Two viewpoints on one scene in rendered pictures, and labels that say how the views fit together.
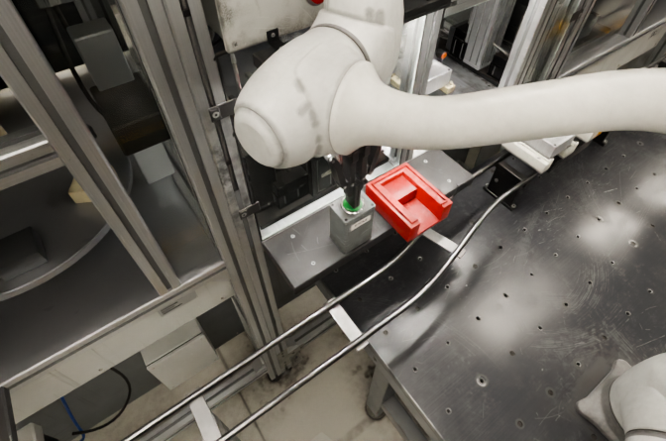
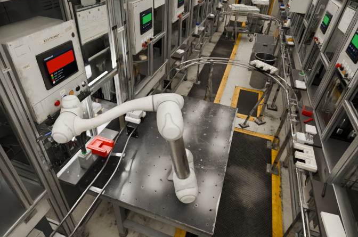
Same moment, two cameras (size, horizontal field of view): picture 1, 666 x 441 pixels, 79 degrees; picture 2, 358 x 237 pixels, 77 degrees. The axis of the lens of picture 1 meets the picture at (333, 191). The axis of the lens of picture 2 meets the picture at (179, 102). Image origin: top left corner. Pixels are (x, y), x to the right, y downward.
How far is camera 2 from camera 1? 0.88 m
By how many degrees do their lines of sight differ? 31
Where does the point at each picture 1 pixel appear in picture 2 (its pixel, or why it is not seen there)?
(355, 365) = (109, 223)
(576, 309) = (161, 156)
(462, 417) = (140, 198)
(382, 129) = (84, 127)
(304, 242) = (72, 171)
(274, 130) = (64, 135)
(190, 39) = (29, 124)
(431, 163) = (105, 133)
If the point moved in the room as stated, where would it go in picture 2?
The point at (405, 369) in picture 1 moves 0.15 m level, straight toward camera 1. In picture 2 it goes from (120, 195) to (118, 215)
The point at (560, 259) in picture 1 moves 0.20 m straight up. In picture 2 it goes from (154, 145) to (154, 129)
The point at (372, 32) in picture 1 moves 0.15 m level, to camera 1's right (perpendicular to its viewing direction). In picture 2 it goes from (75, 109) to (101, 101)
